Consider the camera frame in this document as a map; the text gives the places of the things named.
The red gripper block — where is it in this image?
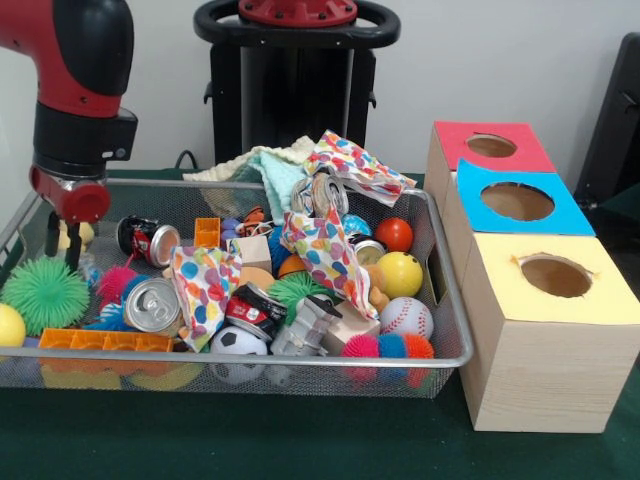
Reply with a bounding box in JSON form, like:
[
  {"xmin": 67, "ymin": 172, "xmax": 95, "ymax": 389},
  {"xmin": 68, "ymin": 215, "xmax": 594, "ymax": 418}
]
[{"xmin": 30, "ymin": 165, "xmax": 111, "ymax": 271}]

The crushed red black can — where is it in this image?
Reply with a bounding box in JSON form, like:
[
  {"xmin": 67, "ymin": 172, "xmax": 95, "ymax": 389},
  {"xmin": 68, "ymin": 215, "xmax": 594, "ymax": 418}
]
[{"xmin": 117, "ymin": 216, "xmax": 183, "ymax": 269}]

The cream muslin cloth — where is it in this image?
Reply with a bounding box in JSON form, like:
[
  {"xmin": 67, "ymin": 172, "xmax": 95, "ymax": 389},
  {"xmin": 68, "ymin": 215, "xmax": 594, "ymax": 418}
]
[{"xmin": 183, "ymin": 135, "xmax": 319, "ymax": 183}]

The mint green cloth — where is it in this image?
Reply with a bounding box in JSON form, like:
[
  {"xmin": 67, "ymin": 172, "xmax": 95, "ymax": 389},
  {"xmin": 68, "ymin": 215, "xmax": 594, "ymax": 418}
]
[{"xmin": 232, "ymin": 150, "xmax": 311, "ymax": 223}]

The large polka dot cloth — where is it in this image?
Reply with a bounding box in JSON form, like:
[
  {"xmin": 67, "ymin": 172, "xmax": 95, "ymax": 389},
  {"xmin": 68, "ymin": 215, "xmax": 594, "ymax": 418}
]
[{"xmin": 305, "ymin": 130, "xmax": 419, "ymax": 206}]

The shallow clear bin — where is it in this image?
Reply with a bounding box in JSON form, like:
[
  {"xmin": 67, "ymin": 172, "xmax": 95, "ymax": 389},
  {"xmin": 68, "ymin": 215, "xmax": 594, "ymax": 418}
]
[{"xmin": 0, "ymin": 178, "xmax": 476, "ymax": 401}]

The wooden box with three holes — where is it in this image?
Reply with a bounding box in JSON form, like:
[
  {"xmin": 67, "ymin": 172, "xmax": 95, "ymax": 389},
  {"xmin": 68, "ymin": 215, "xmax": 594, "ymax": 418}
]
[{"xmin": 423, "ymin": 122, "xmax": 640, "ymax": 434}]

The yellow rubber duck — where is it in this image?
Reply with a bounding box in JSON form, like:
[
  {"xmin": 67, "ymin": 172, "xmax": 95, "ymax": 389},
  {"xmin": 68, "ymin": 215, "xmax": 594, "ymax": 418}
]
[{"xmin": 58, "ymin": 220, "xmax": 96, "ymax": 251}]

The large green spiky ball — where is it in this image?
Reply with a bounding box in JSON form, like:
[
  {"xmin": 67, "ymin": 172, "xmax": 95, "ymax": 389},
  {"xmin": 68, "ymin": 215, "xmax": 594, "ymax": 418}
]
[{"xmin": 0, "ymin": 257, "xmax": 91, "ymax": 336}]

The crushed silver can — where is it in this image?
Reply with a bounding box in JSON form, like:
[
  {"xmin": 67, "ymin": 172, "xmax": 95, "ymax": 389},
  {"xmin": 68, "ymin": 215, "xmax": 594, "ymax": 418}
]
[{"xmin": 122, "ymin": 275, "xmax": 184, "ymax": 336}]

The small polka dot cloth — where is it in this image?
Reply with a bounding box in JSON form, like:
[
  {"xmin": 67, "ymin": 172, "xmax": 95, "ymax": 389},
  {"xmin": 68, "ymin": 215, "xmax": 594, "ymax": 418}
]
[{"xmin": 170, "ymin": 245, "xmax": 244, "ymax": 351}]

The black and white soccer ball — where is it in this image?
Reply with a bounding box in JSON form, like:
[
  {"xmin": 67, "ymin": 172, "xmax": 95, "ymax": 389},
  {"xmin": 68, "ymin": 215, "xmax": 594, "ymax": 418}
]
[{"xmin": 207, "ymin": 325, "xmax": 269, "ymax": 386}]

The red ball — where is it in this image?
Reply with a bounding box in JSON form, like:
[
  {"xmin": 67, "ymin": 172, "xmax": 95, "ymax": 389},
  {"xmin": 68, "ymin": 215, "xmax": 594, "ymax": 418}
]
[{"xmin": 375, "ymin": 217, "xmax": 415, "ymax": 253}]

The yellow smiley ball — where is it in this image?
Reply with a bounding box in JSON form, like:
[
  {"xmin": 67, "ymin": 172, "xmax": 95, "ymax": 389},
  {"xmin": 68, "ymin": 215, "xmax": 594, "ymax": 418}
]
[{"xmin": 375, "ymin": 251, "xmax": 424, "ymax": 299}]

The white baseball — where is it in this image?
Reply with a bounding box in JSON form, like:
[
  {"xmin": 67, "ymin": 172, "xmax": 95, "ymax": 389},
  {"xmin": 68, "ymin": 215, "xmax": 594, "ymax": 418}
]
[{"xmin": 380, "ymin": 296, "xmax": 435, "ymax": 342}]

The black flat panel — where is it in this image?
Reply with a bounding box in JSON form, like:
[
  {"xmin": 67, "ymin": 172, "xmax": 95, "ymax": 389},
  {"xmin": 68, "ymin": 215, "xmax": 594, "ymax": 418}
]
[{"xmin": 575, "ymin": 32, "xmax": 640, "ymax": 206}]

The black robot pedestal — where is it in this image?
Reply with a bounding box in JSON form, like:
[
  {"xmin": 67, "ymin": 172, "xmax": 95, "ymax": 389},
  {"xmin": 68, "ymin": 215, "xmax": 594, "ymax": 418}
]
[{"xmin": 193, "ymin": 0, "xmax": 401, "ymax": 174}]

